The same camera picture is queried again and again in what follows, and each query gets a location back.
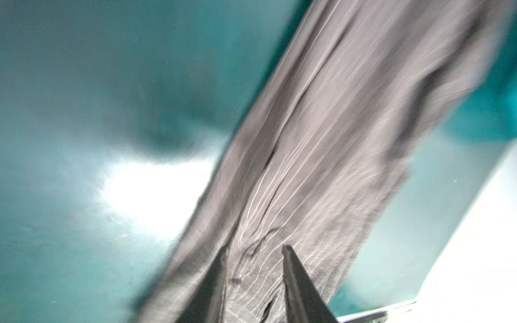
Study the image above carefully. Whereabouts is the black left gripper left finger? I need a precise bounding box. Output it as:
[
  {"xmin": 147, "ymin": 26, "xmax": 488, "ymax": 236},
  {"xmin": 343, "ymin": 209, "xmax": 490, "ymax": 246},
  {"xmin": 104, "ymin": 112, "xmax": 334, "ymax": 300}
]
[{"xmin": 176, "ymin": 247, "xmax": 228, "ymax": 323}]

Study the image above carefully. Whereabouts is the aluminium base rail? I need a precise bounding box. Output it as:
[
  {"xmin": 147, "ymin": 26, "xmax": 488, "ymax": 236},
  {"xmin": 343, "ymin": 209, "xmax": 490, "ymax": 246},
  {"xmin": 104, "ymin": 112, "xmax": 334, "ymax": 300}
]
[{"xmin": 337, "ymin": 300, "xmax": 417, "ymax": 323}]

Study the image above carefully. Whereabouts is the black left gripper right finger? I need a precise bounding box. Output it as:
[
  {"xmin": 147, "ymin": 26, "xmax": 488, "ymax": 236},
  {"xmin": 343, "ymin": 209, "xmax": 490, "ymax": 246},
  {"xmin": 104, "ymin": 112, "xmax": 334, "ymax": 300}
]
[{"xmin": 282, "ymin": 245, "xmax": 338, "ymax": 323}]

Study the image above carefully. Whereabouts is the dark grey striped shirt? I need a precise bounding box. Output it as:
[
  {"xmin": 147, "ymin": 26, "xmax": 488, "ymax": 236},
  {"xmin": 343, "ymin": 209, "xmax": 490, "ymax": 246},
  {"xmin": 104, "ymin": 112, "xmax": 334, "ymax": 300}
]
[{"xmin": 138, "ymin": 1, "xmax": 515, "ymax": 322}]

